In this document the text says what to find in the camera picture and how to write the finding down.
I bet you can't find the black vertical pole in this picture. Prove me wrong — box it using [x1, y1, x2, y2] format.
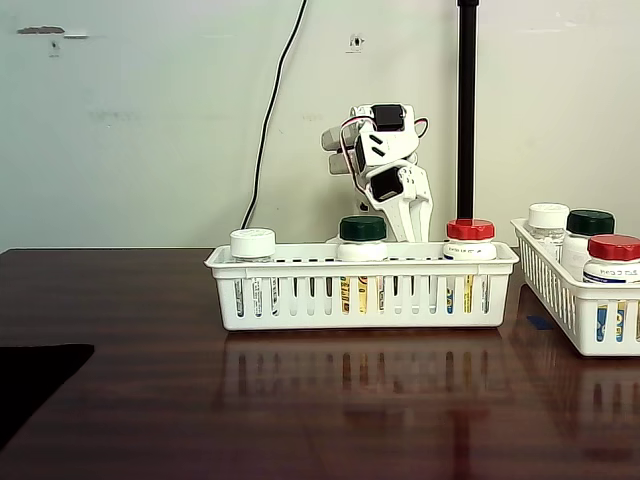
[457, 0, 482, 222]

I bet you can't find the green-capped bottle basket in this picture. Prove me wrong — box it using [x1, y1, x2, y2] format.
[560, 209, 617, 281]

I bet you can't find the green-capped bottle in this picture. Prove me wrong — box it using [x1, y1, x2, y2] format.
[335, 214, 390, 316]

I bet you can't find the black cable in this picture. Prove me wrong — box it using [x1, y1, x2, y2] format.
[241, 0, 309, 230]

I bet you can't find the black mat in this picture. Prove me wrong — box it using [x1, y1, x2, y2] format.
[0, 343, 96, 451]

